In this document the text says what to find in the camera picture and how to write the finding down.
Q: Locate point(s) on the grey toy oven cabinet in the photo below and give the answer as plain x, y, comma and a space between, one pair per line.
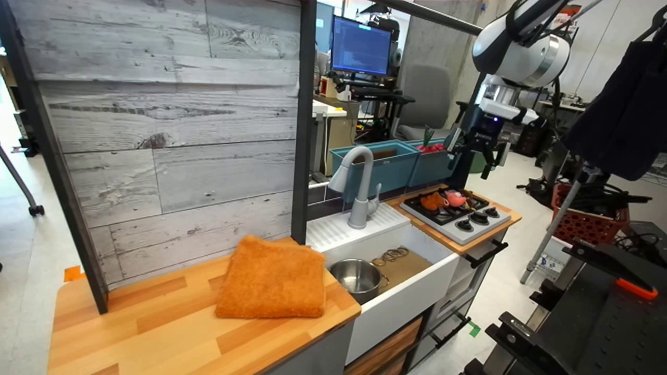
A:
459, 284

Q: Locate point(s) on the pink plush doll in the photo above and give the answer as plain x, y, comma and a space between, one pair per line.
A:
455, 199

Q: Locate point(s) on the teal plastic bin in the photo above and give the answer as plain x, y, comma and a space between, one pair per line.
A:
429, 168
388, 169

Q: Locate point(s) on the orange black clamp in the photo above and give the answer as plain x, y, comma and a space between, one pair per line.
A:
636, 290

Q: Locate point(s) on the computer monitor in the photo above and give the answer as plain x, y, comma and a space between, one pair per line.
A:
358, 48

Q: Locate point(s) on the orange terry towel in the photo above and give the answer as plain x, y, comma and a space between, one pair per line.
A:
272, 278

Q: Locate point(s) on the white toy sink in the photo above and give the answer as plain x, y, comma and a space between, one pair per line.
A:
403, 305

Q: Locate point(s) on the grey office chair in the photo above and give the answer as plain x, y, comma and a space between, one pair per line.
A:
423, 97

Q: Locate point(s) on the orange plush doll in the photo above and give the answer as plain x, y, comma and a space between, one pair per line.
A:
434, 203

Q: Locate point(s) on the beige cabinet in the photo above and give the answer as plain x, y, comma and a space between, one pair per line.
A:
337, 137

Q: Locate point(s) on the grey wood-look panel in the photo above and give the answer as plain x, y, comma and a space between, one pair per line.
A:
173, 105

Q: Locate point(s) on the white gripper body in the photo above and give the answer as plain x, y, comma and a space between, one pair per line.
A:
502, 102

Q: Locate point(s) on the grey toy stove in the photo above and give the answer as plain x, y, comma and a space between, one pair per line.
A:
465, 221

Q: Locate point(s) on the wooden front drawer unit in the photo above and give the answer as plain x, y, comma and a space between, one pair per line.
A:
385, 347

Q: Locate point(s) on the red plastic crate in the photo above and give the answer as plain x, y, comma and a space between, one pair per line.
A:
586, 225

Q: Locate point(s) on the black metal kitchen frame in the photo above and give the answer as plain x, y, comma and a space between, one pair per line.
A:
302, 139

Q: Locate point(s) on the grey toy faucet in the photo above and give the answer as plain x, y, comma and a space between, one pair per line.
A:
360, 200

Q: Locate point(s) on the black computer desk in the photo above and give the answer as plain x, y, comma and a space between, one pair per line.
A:
366, 91

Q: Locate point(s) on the black perforated table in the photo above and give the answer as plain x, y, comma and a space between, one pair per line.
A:
610, 334

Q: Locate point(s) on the grey tripod pole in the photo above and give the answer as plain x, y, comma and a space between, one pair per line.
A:
550, 229

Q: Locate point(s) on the green tape piece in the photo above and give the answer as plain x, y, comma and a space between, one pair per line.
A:
473, 329

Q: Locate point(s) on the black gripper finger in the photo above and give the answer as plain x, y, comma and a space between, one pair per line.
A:
495, 158
459, 169

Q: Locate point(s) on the black hanging cloth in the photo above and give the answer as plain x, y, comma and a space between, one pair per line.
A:
625, 111

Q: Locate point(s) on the black wheeled stand leg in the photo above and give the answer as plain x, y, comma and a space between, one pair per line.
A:
17, 180

